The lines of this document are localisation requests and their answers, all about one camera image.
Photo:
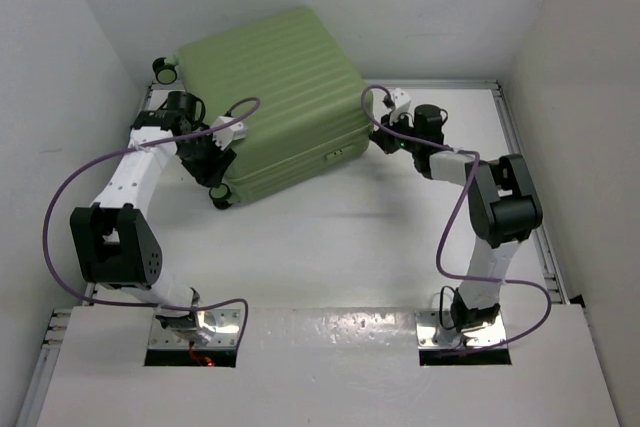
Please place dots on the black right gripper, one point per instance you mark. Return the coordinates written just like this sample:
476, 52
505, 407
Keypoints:
388, 141

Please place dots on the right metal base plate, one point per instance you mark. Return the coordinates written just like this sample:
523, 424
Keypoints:
433, 337

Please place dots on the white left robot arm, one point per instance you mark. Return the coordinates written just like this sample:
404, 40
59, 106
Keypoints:
115, 245

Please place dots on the metal base plate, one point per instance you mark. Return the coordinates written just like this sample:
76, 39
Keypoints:
433, 337
225, 327

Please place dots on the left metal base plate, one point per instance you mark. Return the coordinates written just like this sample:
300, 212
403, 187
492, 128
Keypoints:
225, 327

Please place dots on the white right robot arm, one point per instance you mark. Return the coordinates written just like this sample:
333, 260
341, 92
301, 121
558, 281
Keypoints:
503, 204

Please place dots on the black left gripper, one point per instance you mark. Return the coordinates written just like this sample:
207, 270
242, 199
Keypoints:
206, 173

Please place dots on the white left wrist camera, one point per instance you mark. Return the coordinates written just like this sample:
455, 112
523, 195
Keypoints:
226, 130

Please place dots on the green hard-shell suitcase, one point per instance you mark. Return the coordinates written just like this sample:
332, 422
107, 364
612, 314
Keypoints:
302, 98

